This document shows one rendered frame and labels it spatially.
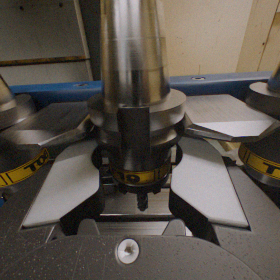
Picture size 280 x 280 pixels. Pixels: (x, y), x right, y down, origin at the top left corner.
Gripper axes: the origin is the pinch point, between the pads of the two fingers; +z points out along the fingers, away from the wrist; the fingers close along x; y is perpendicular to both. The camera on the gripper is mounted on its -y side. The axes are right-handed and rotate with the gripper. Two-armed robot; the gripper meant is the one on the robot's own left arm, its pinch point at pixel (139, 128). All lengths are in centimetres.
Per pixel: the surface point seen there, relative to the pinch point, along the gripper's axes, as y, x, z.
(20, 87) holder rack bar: -2.8, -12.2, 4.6
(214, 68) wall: 7, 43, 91
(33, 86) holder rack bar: -2.8, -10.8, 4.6
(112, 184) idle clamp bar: 26.4, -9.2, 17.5
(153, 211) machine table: 29.9, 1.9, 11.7
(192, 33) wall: -11, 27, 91
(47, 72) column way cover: 1, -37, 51
